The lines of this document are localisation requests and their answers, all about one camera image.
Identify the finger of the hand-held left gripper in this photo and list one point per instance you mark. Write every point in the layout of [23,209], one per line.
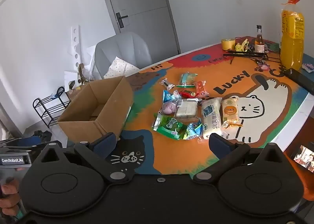
[17,148]
[33,140]

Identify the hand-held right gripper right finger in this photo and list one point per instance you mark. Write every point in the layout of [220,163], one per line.
[219,146]

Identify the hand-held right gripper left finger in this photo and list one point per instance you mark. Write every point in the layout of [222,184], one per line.
[105,144]

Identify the long white bread packet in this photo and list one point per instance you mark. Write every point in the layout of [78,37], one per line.
[211,118]

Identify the blue green snack packet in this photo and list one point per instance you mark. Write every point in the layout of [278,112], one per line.
[192,132]

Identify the yellow packet with lion face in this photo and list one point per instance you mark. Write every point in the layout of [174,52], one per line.
[230,112]

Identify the brown cardboard box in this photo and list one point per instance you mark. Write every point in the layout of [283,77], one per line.
[110,106]

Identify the clear packet of white cake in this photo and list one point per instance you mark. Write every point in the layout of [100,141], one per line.
[187,109]

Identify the orange clear snack packet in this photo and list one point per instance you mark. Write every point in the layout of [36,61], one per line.
[201,88]

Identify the red snack packet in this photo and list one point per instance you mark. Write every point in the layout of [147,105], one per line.
[188,93]

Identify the purple round snack packet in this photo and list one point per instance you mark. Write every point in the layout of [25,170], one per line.
[169,108]

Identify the thin green snack strip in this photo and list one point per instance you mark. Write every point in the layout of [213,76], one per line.
[184,86]

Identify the small blue snack packet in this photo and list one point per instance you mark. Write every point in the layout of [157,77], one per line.
[168,96]

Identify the teal cracker packet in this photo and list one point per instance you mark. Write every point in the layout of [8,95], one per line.
[188,78]

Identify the small black white candy packet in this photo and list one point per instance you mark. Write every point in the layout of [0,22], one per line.
[165,83]

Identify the person's left hand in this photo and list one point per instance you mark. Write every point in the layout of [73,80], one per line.
[9,192]

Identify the dark cloth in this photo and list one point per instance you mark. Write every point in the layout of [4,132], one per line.
[44,135]

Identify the small clear wrapper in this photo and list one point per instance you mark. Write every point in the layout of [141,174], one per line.
[202,140]

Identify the black metal shoe rack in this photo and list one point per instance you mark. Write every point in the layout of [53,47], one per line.
[47,111]

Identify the white carton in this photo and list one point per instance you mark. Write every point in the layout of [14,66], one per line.
[70,78]

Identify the brown paper bag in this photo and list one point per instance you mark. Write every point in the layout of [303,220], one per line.
[83,73]

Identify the white dotted pillow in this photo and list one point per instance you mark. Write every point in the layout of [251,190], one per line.
[120,67]

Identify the phone with lit screen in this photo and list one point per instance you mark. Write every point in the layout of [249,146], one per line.
[304,157]

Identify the grey chair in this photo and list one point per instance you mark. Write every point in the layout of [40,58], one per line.
[122,45]

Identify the white foam board with holes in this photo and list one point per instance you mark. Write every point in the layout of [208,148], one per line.
[74,47]

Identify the yellow tape roll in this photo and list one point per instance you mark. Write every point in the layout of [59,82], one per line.
[228,44]

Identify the crumpled yellow plastic bag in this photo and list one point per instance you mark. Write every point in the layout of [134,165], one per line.
[241,45]

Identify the glass bottle with amber liquid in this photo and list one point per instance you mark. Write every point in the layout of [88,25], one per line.
[259,41]

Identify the pale pink wrapper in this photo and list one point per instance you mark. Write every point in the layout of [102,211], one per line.
[307,66]

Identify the tall yellow plastic bag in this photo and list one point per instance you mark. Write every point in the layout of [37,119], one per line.
[292,37]

